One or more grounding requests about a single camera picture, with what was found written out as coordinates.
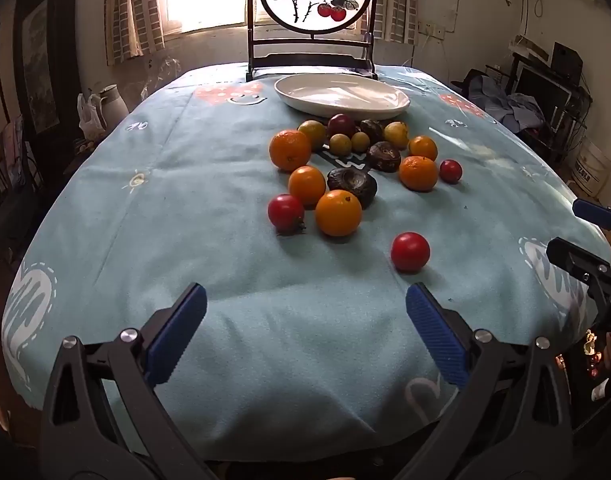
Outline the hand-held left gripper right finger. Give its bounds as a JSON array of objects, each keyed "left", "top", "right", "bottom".
[{"left": 395, "top": 282, "right": 573, "bottom": 480}]

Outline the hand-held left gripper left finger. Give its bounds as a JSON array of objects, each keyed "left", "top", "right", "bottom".
[{"left": 38, "top": 282, "right": 221, "bottom": 480}]

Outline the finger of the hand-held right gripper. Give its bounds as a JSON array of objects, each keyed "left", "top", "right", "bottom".
[
  {"left": 573, "top": 199, "right": 611, "bottom": 233},
  {"left": 546, "top": 237, "right": 611, "bottom": 288}
]

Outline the dark brown wrinkled fruit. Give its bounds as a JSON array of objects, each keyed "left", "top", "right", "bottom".
[
  {"left": 359, "top": 119, "right": 385, "bottom": 145},
  {"left": 366, "top": 141, "right": 401, "bottom": 173},
  {"left": 327, "top": 167, "right": 378, "bottom": 209}
]

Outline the small orange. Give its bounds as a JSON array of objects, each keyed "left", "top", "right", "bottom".
[{"left": 408, "top": 135, "right": 439, "bottom": 162}]

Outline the large orange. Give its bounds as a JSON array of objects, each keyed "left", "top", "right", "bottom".
[{"left": 269, "top": 129, "right": 312, "bottom": 172}]

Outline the greenish orange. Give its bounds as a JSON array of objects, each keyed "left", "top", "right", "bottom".
[{"left": 298, "top": 119, "right": 328, "bottom": 151}]

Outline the white oval plate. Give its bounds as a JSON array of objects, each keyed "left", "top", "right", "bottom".
[{"left": 274, "top": 74, "right": 411, "bottom": 118}]

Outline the white bucket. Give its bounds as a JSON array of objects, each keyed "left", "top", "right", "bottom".
[{"left": 570, "top": 137, "right": 611, "bottom": 198}]

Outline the light blue printed tablecloth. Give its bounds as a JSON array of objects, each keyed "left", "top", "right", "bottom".
[{"left": 0, "top": 64, "right": 611, "bottom": 461}]

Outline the pile of clothes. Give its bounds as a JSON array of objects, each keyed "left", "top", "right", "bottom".
[{"left": 450, "top": 70, "right": 546, "bottom": 133}]

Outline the computer monitor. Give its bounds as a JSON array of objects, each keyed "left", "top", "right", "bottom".
[{"left": 515, "top": 57, "right": 572, "bottom": 113}]

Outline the small red tomato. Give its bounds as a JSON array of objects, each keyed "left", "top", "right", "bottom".
[{"left": 439, "top": 159, "right": 463, "bottom": 184}]

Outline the black speaker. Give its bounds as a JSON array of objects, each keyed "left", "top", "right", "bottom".
[{"left": 551, "top": 42, "right": 583, "bottom": 86}]

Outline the dark red plum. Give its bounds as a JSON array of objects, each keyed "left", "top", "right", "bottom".
[{"left": 327, "top": 113, "right": 357, "bottom": 139}]

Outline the white plastic bag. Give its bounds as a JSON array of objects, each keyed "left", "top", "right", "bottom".
[{"left": 77, "top": 92, "right": 106, "bottom": 141}]

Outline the white jug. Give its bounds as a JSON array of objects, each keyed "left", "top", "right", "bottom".
[{"left": 98, "top": 85, "right": 129, "bottom": 128}]

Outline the checked curtain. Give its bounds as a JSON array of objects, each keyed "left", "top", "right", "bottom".
[
  {"left": 373, "top": 0, "right": 419, "bottom": 45},
  {"left": 104, "top": 0, "right": 166, "bottom": 66}
]

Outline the dark wooden cabinet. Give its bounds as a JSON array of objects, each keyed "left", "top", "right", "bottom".
[{"left": 13, "top": 0, "right": 84, "bottom": 161}]

